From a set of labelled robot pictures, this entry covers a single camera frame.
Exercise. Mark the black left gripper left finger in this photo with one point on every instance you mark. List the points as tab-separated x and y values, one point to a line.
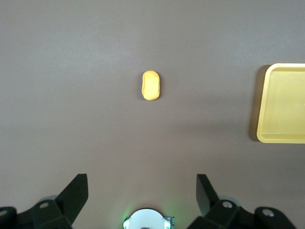
59	212

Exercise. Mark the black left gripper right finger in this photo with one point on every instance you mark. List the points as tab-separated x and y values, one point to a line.
221	212

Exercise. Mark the yellow potato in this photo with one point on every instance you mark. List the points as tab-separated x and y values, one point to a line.
151	85

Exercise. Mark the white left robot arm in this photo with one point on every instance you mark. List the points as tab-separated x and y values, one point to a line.
146	219

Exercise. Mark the yellow plastic tray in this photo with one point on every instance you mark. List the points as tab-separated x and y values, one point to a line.
283	102

